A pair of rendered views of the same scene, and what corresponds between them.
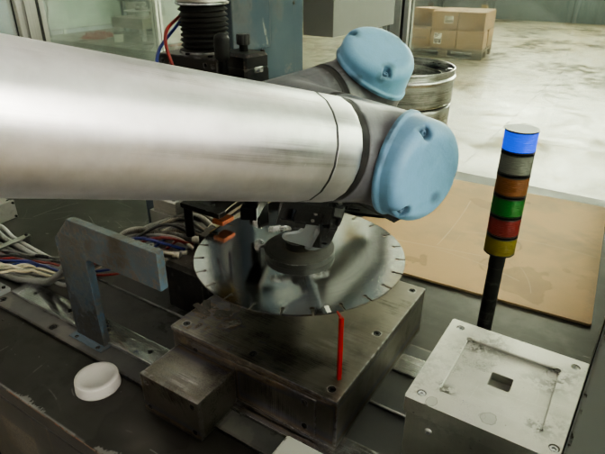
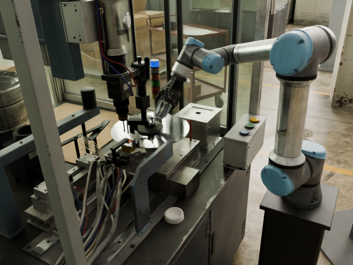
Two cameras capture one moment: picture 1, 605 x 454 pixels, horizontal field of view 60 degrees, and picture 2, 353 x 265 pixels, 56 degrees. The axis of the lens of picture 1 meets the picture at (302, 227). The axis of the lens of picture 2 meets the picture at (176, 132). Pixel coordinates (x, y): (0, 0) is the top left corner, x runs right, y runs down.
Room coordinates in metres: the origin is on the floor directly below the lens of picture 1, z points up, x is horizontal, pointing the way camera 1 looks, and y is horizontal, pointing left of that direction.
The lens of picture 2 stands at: (0.67, 1.25, 1.57)
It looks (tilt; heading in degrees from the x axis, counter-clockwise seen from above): 27 degrees down; 268
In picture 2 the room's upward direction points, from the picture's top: 2 degrees counter-clockwise
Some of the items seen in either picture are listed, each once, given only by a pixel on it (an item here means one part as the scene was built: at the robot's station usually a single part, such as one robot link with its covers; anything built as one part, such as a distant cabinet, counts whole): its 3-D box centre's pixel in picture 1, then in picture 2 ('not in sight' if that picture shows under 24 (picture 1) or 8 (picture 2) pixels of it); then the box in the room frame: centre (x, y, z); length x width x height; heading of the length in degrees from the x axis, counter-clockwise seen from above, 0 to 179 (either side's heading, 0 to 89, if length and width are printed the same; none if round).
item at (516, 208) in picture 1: (508, 203); (155, 82); (0.70, -0.30, 1.05); 0.05 x 0.04 x 0.03; 147
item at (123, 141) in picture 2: (206, 224); (121, 150); (0.83, 0.17, 0.95); 0.10 x 0.03 x 0.07; 57
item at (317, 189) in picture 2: not in sight; (302, 185); (0.15, 0.26, 0.80); 0.15 x 0.15 x 0.10
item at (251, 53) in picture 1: (246, 108); (141, 83); (0.74, 0.08, 1.17); 0.06 x 0.05 x 0.20; 48
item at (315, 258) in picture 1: (299, 245); (149, 125); (0.73, 0.00, 0.96); 0.11 x 0.11 x 0.03
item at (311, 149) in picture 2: not in sight; (305, 160); (0.16, 0.26, 0.91); 0.13 x 0.12 x 0.14; 36
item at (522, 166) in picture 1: (516, 161); (154, 69); (0.70, -0.30, 1.11); 0.05 x 0.04 x 0.03; 147
